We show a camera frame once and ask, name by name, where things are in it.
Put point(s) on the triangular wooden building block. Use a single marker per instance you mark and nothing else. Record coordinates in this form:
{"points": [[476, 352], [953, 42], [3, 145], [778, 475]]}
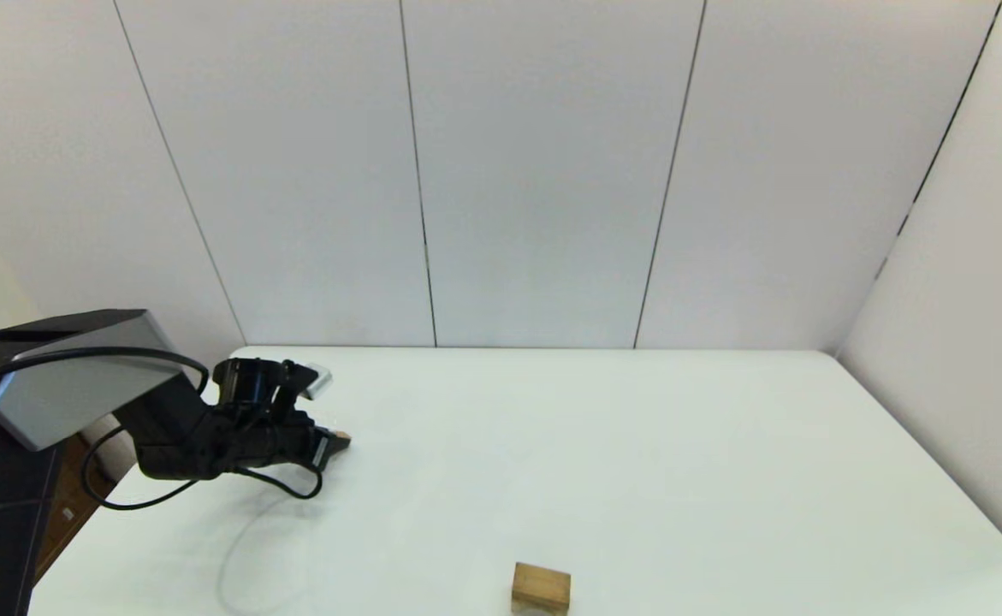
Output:
{"points": [[342, 440]]}

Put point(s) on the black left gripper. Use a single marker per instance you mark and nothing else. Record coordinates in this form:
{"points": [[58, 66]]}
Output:
{"points": [[282, 441]]}

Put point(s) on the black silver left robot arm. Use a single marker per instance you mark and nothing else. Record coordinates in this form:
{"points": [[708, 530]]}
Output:
{"points": [[98, 402]]}

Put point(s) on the rectangular wooden building block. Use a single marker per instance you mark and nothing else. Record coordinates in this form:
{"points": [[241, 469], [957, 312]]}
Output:
{"points": [[543, 576]]}

